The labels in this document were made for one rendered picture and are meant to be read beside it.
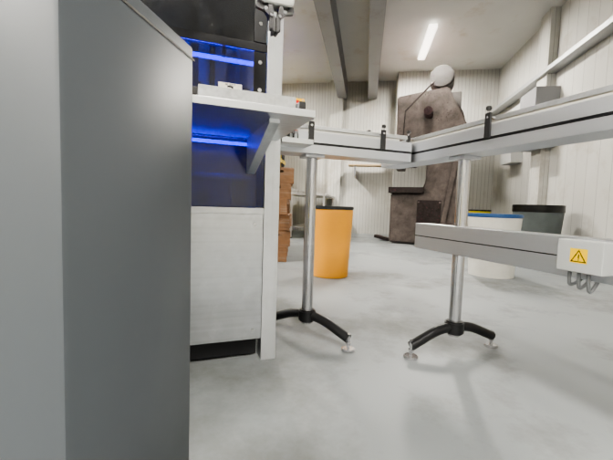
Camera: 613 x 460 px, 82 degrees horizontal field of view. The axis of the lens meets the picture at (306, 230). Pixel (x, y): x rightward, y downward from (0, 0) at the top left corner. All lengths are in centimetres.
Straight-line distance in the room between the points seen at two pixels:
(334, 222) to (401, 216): 348
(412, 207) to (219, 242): 522
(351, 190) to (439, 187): 265
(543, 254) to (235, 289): 106
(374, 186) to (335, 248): 547
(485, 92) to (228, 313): 768
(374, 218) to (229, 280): 713
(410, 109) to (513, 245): 530
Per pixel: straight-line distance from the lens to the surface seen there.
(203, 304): 138
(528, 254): 138
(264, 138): 111
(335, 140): 160
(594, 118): 128
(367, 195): 834
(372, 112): 862
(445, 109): 651
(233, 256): 135
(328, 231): 296
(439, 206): 629
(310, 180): 158
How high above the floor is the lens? 62
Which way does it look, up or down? 4 degrees down
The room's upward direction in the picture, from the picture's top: 2 degrees clockwise
